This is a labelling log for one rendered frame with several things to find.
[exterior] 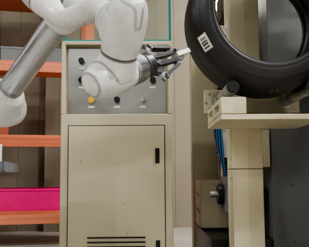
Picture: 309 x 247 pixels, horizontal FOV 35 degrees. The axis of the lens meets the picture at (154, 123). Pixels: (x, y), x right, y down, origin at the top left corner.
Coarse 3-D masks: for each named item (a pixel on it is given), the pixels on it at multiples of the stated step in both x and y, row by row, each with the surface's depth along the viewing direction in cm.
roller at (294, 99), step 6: (306, 84) 171; (294, 90) 186; (300, 90) 177; (306, 90) 171; (288, 96) 192; (294, 96) 185; (300, 96) 180; (306, 96) 177; (282, 102) 201; (288, 102) 195; (294, 102) 193
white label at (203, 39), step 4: (204, 32) 169; (200, 36) 171; (204, 36) 170; (200, 40) 171; (204, 40) 170; (208, 40) 169; (200, 44) 172; (204, 44) 170; (208, 44) 169; (204, 48) 171; (208, 48) 170
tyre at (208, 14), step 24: (192, 0) 173; (192, 24) 173; (216, 24) 168; (192, 48) 183; (216, 48) 168; (216, 72) 174; (240, 72) 169; (264, 72) 168; (288, 72) 168; (240, 96) 190; (264, 96) 184
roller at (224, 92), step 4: (232, 80) 170; (228, 84) 169; (232, 84) 169; (236, 84) 169; (224, 88) 174; (228, 88) 169; (232, 88) 169; (236, 88) 169; (220, 92) 184; (224, 92) 176; (228, 92) 171; (232, 92) 169; (216, 96) 195; (220, 96) 185; (224, 96) 179; (228, 96) 176; (216, 100) 195
